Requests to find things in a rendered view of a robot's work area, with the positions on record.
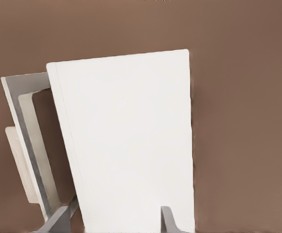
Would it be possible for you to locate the white oven door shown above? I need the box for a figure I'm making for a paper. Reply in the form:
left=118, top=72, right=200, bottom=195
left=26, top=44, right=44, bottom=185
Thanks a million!
left=0, top=72, right=80, bottom=223

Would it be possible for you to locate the pale oven door handle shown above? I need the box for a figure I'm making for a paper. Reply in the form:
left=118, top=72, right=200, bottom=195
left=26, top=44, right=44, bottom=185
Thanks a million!
left=5, top=126, right=38, bottom=203

